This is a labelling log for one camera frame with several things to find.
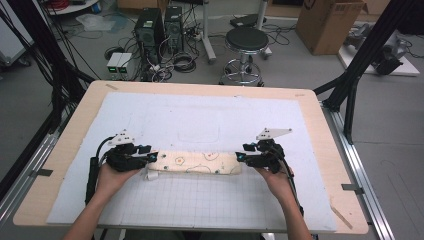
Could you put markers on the thin wooden strip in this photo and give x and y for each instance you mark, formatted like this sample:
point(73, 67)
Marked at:
point(341, 216)

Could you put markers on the white board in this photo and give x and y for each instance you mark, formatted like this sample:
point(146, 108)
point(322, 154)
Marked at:
point(405, 68)

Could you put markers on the clear plastic bag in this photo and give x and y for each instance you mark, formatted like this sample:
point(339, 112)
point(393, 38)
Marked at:
point(95, 21)

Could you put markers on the person's right hand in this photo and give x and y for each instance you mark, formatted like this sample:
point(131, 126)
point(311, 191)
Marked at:
point(280, 185)

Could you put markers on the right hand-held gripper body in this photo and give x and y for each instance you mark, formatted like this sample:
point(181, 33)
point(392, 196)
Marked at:
point(270, 156)

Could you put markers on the white round table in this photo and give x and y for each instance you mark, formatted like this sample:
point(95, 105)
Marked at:
point(75, 7)

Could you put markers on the white power supply unit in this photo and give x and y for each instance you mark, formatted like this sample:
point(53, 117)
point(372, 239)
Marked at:
point(113, 65)
point(125, 65)

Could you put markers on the brown cardboard box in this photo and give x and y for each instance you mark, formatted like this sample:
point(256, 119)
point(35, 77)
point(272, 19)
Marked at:
point(328, 26)

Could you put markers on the large black computer tower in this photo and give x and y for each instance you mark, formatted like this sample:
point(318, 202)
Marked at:
point(148, 31)

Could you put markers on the black metal frame post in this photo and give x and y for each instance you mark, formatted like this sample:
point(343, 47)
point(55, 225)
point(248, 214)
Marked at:
point(370, 50)
point(43, 43)

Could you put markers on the flat black bag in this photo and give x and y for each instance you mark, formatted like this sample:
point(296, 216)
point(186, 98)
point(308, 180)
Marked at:
point(245, 20)

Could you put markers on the black round stool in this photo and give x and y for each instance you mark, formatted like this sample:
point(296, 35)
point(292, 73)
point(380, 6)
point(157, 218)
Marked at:
point(246, 39)

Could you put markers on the white cabinet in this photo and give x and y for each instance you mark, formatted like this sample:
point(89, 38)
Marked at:
point(11, 43)

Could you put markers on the slim black computer tower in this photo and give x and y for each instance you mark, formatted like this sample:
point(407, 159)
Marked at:
point(174, 26)

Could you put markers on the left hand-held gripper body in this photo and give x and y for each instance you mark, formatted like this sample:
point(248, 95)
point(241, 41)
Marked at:
point(125, 160)

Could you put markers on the aluminium rail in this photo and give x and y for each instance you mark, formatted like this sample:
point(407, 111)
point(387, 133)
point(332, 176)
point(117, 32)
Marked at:
point(360, 173)
point(30, 166)

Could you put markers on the person's left hand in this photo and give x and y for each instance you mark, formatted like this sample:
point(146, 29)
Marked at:
point(111, 181)

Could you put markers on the grey metal clip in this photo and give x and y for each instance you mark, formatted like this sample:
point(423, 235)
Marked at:
point(43, 172)
point(352, 188)

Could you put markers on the white desk leg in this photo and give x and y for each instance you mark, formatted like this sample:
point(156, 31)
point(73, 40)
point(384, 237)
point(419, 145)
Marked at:
point(263, 20)
point(207, 33)

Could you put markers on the white foam mat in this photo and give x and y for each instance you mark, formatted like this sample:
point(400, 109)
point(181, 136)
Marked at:
point(200, 113)

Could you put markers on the cream patterned towel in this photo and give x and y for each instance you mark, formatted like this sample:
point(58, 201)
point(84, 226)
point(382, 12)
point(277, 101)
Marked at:
point(196, 163)

